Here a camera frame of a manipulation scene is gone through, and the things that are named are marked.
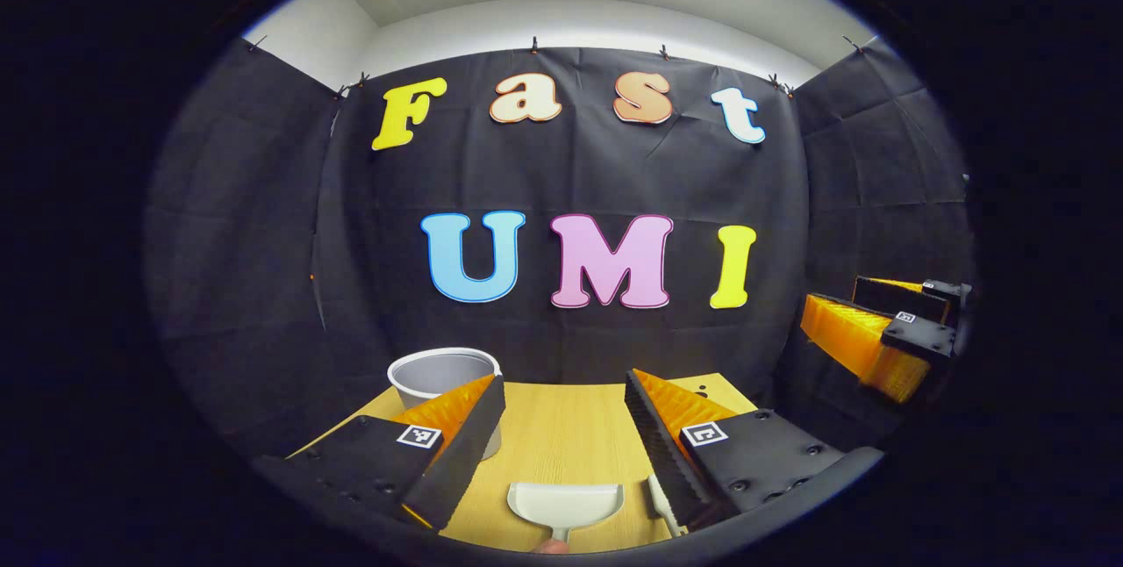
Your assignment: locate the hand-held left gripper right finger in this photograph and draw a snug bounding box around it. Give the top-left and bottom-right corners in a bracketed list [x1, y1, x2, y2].
[625, 368, 885, 533]

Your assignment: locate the wooden desktop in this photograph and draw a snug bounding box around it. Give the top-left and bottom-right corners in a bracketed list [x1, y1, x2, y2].
[285, 372, 760, 555]

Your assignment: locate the small white broom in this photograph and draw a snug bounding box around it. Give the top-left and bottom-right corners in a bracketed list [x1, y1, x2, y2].
[647, 473, 685, 538]

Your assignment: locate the white dustpan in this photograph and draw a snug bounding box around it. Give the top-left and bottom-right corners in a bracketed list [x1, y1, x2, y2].
[507, 482, 626, 546]

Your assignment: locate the black backdrop cloth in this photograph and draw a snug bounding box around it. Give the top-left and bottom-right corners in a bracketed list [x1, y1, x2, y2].
[145, 36, 979, 463]

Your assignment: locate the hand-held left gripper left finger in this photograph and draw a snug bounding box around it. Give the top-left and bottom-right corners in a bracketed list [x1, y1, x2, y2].
[254, 374, 508, 533]

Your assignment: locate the white garbage bin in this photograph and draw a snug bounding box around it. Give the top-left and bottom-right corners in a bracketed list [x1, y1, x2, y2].
[387, 347, 504, 461]

